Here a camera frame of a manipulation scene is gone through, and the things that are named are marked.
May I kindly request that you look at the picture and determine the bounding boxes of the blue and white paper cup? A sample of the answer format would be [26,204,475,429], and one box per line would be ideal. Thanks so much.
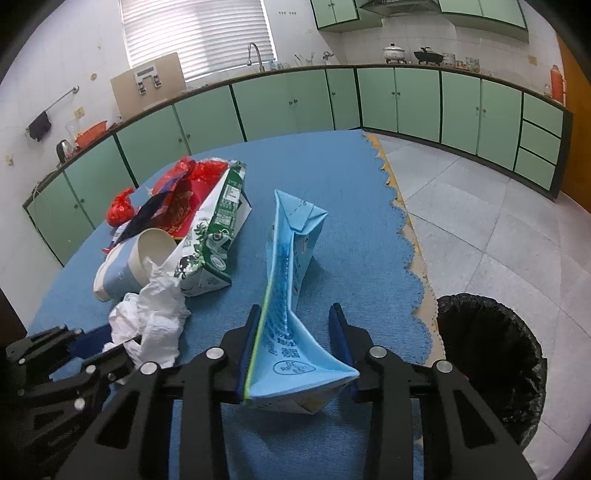
[93,227,177,303]

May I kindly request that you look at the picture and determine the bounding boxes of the black wok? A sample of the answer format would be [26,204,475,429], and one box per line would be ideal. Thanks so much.
[413,46,445,65]

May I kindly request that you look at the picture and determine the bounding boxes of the white window blinds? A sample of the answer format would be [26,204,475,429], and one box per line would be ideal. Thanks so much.
[119,0,278,77]

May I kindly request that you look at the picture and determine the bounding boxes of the blue tablecloth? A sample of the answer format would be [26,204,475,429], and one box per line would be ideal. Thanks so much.
[28,129,435,480]

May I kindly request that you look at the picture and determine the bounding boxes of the orange plastic basin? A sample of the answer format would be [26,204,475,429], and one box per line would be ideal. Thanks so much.
[74,121,109,148]

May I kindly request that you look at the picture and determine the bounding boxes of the metal kitchen faucet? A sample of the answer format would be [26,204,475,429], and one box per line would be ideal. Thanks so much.
[247,42,266,72]

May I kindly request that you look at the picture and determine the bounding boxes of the narrow green wall cabinet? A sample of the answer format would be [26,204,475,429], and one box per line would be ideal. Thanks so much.
[310,0,361,32]

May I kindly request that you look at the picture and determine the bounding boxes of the dark blue wrapper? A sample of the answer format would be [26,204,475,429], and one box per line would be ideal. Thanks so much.
[113,194,171,245]

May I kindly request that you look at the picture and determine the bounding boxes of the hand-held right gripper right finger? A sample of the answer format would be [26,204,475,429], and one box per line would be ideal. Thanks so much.
[328,303,536,480]

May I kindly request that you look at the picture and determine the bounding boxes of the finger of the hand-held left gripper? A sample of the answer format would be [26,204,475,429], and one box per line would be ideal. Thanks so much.
[16,340,141,480]
[6,324,112,370]

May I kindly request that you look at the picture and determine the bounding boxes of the metal range hood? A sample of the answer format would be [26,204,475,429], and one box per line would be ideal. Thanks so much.
[359,0,439,18]

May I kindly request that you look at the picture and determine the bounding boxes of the light blue milk carton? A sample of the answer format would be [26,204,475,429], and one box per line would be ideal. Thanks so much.
[240,188,361,415]

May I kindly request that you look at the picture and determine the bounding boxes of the dark hanging towel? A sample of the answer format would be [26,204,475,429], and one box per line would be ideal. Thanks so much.
[27,111,52,143]

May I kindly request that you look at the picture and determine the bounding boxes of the green base kitchen cabinets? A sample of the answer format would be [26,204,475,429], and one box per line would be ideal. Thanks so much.
[23,65,573,268]

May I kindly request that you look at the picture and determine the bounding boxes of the brown cardboard sheet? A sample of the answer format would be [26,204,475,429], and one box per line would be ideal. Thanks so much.
[110,52,188,121]

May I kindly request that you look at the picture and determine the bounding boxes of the wide green wall cabinet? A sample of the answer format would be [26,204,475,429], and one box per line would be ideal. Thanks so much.
[436,0,529,32]

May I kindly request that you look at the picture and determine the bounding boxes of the metal towel rail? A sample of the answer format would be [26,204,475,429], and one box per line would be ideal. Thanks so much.
[39,85,80,116]

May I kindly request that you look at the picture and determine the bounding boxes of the trash bin with black bag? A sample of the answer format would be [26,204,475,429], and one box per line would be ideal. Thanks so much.
[435,293,548,455]

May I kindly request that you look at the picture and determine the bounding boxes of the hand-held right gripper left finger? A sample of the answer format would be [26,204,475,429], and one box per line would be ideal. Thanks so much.
[55,304,262,480]

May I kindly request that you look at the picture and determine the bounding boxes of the small red plastic bag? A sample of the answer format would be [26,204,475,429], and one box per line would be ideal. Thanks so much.
[107,188,137,228]

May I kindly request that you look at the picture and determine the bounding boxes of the green white snack packet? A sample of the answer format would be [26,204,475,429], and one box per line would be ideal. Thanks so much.
[173,159,254,297]

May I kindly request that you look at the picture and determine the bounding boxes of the red thermos flask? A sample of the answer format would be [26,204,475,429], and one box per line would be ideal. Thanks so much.
[549,65,566,103]

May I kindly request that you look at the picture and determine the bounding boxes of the orange wooden door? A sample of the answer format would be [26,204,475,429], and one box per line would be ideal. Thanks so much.
[556,34,591,199]

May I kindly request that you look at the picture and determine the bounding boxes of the white tissue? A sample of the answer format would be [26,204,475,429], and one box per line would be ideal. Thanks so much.
[102,258,192,385]

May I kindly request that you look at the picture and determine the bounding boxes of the red snack wrapper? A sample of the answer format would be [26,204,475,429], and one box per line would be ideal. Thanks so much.
[152,157,232,241]

